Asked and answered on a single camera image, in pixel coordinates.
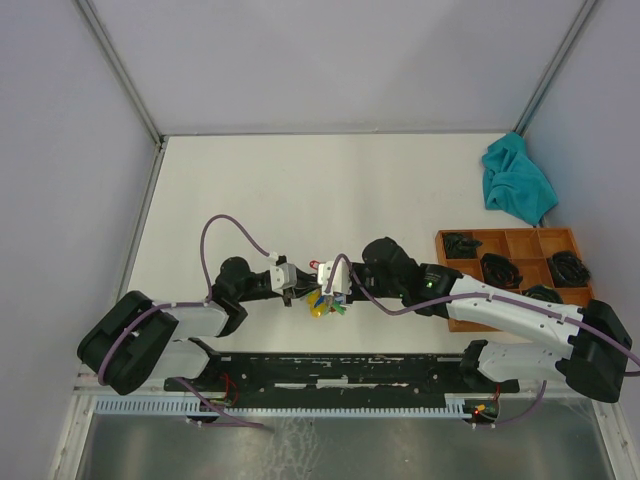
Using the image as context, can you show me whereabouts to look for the metal keyring with coloured keys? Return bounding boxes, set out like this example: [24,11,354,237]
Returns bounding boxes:
[307,260,347,318]

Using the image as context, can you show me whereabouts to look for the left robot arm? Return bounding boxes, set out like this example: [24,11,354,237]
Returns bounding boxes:
[77,256,318,395]

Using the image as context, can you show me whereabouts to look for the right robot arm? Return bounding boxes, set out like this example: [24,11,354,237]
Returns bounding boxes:
[347,237,639,403]

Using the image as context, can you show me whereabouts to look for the wooden compartment tray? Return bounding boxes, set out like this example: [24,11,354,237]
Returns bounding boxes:
[435,228,594,307]

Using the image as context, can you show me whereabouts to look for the teal cloth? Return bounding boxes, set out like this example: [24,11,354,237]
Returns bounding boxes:
[481,132,558,226]

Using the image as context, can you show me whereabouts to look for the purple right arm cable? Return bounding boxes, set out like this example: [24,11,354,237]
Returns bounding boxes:
[322,252,640,426]

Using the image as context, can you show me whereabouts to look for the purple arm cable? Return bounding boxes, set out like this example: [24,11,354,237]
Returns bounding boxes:
[97,214,279,386]
[322,252,640,426]

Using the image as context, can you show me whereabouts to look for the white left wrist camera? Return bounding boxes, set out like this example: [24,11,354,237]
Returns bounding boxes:
[268,252,297,295]

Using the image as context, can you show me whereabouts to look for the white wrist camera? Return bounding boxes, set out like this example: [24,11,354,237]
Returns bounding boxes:
[268,252,297,295]
[317,260,352,296]

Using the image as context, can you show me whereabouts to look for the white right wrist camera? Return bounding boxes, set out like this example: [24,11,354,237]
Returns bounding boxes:
[317,260,352,296]

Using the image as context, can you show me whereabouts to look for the black cable coil left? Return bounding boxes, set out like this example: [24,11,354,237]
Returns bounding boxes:
[442,232,484,261]

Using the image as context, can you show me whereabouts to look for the black cable coil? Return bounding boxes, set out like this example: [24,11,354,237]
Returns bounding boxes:
[549,249,592,289]
[479,252,524,290]
[442,232,484,261]

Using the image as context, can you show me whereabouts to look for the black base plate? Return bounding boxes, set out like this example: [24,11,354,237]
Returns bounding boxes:
[188,352,520,408]

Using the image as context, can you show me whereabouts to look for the black cable coil middle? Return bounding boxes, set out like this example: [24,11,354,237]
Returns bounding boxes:
[479,252,524,290]

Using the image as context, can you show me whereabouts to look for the grey cable duct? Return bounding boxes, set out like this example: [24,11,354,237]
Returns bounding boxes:
[94,394,492,420]

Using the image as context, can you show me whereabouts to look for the black cable coil right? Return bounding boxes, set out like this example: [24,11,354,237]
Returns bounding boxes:
[549,249,592,289]

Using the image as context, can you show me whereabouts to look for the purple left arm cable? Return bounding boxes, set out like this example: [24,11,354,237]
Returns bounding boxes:
[97,214,279,386]

